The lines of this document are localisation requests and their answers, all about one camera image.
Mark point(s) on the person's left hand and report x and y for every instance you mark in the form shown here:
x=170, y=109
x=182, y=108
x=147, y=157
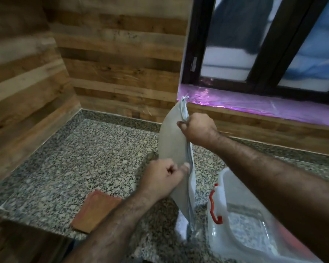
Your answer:
x=161, y=178

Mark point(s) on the person's right hand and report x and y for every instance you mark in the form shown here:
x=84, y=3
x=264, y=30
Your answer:
x=200, y=128

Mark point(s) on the white plastic flour bag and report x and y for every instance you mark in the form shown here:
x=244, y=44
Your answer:
x=172, y=142

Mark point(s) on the clear plastic container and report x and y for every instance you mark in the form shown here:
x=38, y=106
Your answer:
x=244, y=230

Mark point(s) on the red plastic lid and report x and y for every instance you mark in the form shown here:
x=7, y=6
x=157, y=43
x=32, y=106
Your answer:
x=296, y=241

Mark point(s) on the person's left forearm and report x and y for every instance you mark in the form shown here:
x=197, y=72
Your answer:
x=112, y=232

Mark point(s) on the person's right forearm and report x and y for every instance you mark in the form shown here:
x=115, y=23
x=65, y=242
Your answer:
x=285, y=186

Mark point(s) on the speckled granite countertop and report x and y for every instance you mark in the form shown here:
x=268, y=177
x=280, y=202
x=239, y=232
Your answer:
x=71, y=161

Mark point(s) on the pink film on sill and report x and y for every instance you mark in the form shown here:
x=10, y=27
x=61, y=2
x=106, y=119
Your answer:
x=249, y=104

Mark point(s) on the orange folded cleaning cloth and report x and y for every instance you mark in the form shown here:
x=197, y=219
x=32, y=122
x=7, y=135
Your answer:
x=96, y=210

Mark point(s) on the dark framed window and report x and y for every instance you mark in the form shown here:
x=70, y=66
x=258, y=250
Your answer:
x=266, y=52

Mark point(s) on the dark cloth outside window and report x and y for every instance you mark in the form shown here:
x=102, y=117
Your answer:
x=235, y=21

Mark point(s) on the blue cloth outside window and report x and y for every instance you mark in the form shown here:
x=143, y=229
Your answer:
x=315, y=46

